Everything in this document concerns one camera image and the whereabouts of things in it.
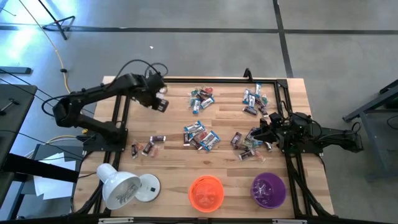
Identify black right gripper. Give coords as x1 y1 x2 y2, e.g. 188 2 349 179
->
250 118 289 147

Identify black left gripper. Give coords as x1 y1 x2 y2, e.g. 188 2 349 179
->
136 73 170 113

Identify orange pumpkin face bucket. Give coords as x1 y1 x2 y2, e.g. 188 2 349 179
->
188 174 225 214

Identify purple plastic bucket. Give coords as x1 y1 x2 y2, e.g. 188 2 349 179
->
250 172 287 210

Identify white desk lamp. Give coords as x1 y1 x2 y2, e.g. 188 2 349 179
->
95 162 162 211

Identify grey metal cart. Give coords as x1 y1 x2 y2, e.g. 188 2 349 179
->
341 78 398 183

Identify black tripod stand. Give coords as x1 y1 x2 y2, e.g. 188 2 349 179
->
37 0 76 40

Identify white paper sheets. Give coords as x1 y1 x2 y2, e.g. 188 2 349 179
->
32 151 78 201

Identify black beam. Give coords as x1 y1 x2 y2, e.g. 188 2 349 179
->
0 152 80 184

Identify black side table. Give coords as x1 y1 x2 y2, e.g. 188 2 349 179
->
0 83 39 166

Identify dark flat shelf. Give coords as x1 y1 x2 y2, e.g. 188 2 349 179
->
0 65 33 75

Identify black hand tool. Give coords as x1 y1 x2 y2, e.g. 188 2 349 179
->
0 97 21 116

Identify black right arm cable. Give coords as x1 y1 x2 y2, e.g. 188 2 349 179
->
279 100 293 121

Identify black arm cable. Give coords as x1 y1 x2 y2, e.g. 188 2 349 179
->
114 58 169 82
279 100 293 121

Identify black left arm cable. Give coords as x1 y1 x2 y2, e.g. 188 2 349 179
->
114 58 169 82

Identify silver metal bracket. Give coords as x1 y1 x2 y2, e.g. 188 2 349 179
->
272 218 308 224
98 217 135 224

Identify yellow cable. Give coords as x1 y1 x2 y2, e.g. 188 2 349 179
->
17 0 90 156

